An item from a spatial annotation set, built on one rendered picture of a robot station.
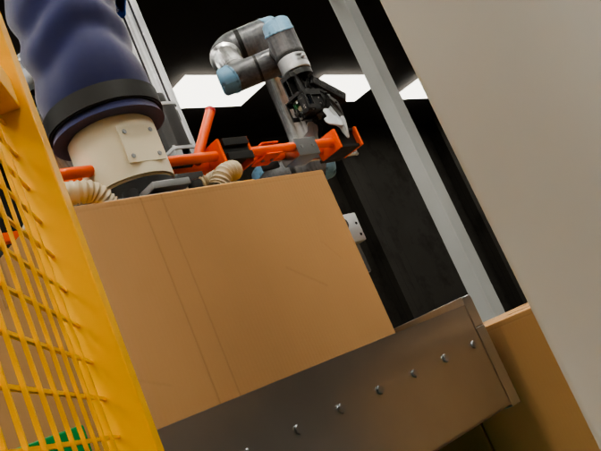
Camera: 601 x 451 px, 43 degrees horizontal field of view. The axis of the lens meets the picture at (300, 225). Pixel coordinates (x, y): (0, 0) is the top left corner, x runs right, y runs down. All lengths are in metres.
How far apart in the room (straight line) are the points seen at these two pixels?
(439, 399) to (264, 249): 0.39
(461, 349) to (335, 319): 0.22
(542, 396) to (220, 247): 0.65
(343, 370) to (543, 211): 0.77
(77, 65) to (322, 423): 0.78
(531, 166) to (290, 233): 1.01
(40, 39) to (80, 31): 0.07
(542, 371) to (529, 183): 1.10
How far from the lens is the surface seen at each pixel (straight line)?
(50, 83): 1.50
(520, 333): 1.50
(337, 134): 1.86
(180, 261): 1.23
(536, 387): 1.51
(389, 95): 5.30
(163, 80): 2.59
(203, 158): 1.58
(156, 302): 1.19
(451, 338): 1.36
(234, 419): 1.01
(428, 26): 0.44
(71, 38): 1.52
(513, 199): 0.42
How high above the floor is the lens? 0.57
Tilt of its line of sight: 11 degrees up
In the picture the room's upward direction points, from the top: 24 degrees counter-clockwise
